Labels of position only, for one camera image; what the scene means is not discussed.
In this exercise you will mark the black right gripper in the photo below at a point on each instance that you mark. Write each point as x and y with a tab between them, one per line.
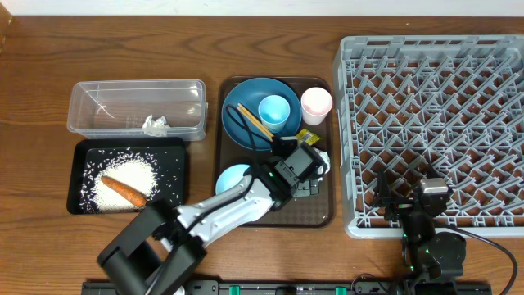
399	206

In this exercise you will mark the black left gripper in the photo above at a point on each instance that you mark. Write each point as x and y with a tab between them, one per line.
315	190

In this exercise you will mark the light blue bowl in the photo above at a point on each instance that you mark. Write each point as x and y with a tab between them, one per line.
230	177

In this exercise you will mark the small white tissue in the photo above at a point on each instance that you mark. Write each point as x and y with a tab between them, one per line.
155	128

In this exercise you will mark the orange carrot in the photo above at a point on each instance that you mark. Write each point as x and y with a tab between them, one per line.
128	193

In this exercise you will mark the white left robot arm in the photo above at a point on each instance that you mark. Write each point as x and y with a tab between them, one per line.
162	246

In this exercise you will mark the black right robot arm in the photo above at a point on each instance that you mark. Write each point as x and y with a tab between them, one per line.
435	258

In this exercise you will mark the grey plastic dishwasher rack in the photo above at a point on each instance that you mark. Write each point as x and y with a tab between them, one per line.
453	103

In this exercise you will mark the yellow green snack wrapper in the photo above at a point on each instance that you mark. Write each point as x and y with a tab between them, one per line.
307	136

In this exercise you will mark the wooden chopstick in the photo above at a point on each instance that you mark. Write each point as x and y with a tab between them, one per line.
257	120
254	122

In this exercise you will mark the brown serving tray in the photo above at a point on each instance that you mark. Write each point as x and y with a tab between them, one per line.
301	212

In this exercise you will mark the light blue plastic cup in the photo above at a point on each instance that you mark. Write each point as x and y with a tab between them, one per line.
273	112

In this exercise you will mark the pink plastic cup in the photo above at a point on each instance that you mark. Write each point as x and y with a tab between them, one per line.
316	103

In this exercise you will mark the dark blue plate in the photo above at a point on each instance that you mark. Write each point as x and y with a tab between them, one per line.
250	93

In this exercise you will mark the black tray bin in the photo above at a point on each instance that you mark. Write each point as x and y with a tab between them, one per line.
84	146

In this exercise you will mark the pile of white rice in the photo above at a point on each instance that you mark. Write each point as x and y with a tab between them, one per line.
156	173

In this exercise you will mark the clear plastic bin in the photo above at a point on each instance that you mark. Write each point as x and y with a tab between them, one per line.
118	108

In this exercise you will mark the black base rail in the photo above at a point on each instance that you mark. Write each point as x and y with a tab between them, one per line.
213	287

